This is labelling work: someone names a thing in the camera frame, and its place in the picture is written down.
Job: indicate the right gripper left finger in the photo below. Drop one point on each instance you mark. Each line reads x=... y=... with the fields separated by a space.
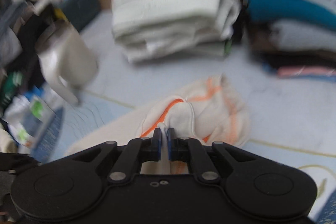
x=133 y=155

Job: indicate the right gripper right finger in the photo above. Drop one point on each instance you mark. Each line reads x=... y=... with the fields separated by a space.
x=192 y=152

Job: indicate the dark clothes pile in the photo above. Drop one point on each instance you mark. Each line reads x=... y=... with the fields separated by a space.
x=20 y=68

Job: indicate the dark teal box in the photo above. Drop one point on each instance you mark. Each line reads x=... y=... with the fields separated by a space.
x=80 y=12

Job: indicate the colourful folded clothes stack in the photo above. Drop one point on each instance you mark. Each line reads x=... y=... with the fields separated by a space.
x=294 y=38

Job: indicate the cream sweater orange stitching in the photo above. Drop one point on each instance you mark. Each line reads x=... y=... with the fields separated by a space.
x=207 y=110

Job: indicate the cream folded clothes stack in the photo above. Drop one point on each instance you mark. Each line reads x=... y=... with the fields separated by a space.
x=150 y=29

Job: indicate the white plastic mug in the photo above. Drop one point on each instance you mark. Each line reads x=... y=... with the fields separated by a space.
x=66 y=62

